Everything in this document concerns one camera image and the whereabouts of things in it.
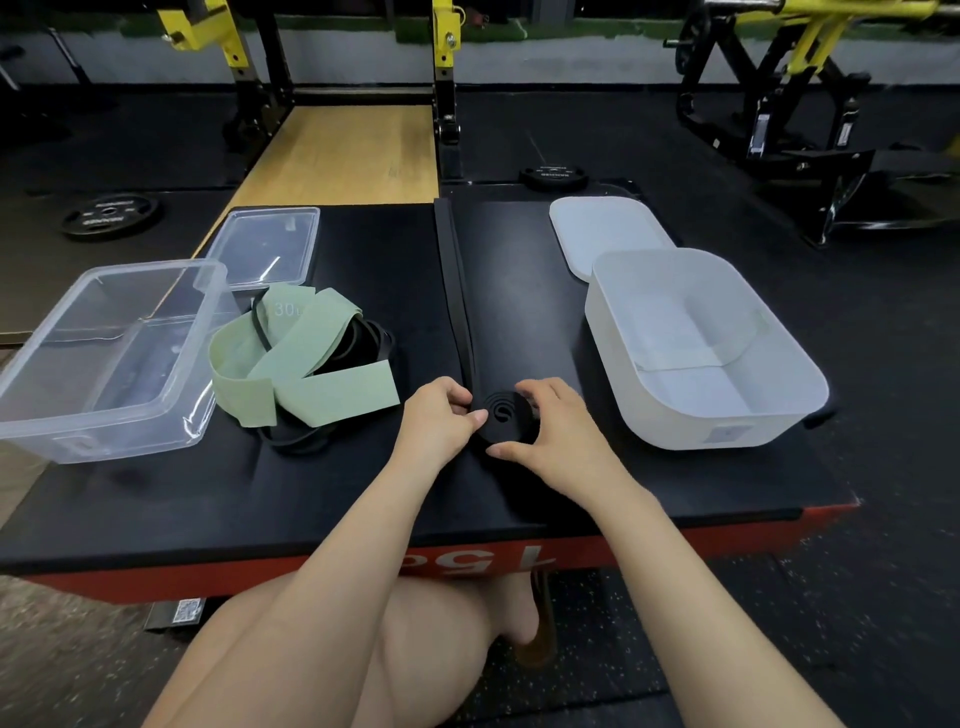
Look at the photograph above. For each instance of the white plastic bin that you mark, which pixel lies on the white plastic bin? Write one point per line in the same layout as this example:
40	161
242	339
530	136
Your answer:
705	352

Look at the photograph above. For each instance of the yellow barrel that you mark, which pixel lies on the yellow barrel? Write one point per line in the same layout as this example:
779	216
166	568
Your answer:
954	144

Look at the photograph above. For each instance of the white plastic lid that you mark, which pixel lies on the white plastic lid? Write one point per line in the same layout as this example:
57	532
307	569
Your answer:
604	232

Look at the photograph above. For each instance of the person's left leg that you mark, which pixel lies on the person's left leg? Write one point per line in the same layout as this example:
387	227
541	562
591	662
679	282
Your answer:
435	645

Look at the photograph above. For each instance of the wide black resistance band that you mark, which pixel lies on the wide black resistance band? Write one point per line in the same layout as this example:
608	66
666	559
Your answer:
454	300

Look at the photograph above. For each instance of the thin black resistance band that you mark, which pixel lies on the thin black resistance band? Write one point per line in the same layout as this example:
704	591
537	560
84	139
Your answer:
364	341

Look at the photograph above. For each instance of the clear plastic lid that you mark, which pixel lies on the clear plastic lid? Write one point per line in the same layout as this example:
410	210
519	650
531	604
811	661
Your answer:
262	244

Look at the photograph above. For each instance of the person's left hand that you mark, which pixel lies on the person's left hand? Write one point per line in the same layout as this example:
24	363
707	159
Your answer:
435	424

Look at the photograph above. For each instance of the yellow black squat rack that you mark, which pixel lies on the yellow black squat rack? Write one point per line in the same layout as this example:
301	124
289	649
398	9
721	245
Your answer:
446	45

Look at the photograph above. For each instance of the clear plastic container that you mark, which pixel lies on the clear plastic container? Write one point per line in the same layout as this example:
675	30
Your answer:
112	360

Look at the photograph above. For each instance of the wooden lifting platform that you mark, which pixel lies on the wooden lifting platform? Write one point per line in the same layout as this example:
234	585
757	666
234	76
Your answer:
345	157

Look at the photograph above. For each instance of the yellow black exercise machine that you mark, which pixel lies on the yellow black exercise machine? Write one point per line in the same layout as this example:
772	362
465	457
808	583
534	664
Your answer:
787	75

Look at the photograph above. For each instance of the person's left forearm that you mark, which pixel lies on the person's left forearm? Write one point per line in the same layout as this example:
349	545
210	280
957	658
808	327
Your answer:
315	600

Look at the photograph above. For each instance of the black weight plate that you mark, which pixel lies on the black weight plate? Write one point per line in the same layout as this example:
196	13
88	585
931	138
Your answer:
111	216
553	178

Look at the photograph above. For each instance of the black plyo platform red side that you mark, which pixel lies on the black plyo platform red side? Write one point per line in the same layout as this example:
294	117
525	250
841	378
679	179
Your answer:
225	495

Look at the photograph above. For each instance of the person's right forearm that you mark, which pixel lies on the person's right forearm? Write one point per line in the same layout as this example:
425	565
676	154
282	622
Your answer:
705	622

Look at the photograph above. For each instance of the person's right hand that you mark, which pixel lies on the person's right hand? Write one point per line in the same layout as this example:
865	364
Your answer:
570	446

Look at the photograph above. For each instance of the black upright bar holder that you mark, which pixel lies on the black upright bar holder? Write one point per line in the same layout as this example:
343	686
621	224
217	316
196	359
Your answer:
71	60

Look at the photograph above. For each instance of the brown sandal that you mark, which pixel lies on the brown sandal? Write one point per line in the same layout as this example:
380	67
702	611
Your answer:
546	637

